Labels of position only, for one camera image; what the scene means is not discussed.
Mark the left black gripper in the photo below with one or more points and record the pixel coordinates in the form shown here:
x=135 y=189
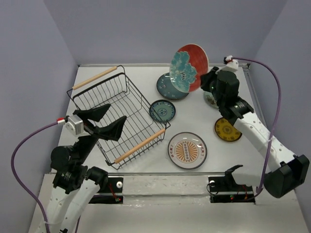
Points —
x=113 y=130

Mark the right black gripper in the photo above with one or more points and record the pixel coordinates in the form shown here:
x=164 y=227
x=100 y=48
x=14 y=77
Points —
x=207 y=77

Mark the red and teal floral plate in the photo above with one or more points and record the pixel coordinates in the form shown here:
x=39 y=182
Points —
x=187 y=66

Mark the white orange sunburst plate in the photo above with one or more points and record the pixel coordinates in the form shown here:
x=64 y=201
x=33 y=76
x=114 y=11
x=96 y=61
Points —
x=187 y=150

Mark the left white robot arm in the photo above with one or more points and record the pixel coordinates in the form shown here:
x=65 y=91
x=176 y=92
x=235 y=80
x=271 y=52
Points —
x=75 y=184

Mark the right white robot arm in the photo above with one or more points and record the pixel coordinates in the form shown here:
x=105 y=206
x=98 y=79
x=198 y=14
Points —
x=287 y=170

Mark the small yellow patterned dish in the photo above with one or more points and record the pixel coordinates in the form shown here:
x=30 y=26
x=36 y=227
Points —
x=225 y=131

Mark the small blue patterned dish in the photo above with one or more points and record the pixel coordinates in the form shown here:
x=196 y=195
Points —
x=162 y=111

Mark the light green flower plate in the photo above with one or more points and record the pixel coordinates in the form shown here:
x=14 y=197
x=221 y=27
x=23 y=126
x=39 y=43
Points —
x=210 y=99

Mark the dark teal speckled plate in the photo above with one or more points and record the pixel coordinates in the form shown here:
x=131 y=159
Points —
x=167 y=90

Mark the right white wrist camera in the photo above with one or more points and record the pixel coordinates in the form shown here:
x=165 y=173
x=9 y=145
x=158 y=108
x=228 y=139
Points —
x=231 y=64

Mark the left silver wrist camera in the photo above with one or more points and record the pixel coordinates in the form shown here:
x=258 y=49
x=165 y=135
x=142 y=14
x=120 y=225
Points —
x=74 y=125

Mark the black wire dish rack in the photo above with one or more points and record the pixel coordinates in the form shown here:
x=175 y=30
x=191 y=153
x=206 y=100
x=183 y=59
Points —
x=143 y=128

